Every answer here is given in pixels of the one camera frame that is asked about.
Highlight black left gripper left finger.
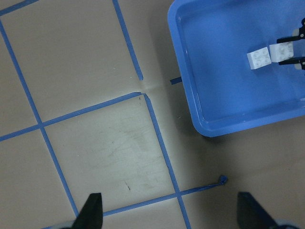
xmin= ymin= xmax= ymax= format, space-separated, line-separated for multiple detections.
xmin=71 ymin=193 xmax=103 ymax=229

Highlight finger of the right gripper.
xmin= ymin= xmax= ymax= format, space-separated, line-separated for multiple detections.
xmin=276 ymin=19 xmax=305 ymax=43
xmin=278 ymin=57 xmax=305 ymax=70

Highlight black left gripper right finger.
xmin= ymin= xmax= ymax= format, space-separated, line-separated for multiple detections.
xmin=237 ymin=192 xmax=278 ymax=229

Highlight white block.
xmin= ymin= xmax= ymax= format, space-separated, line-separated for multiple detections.
xmin=247 ymin=47 xmax=272 ymax=70
xmin=269 ymin=42 xmax=294 ymax=62

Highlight blue plastic tray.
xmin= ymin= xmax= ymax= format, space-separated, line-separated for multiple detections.
xmin=167 ymin=0 xmax=305 ymax=137

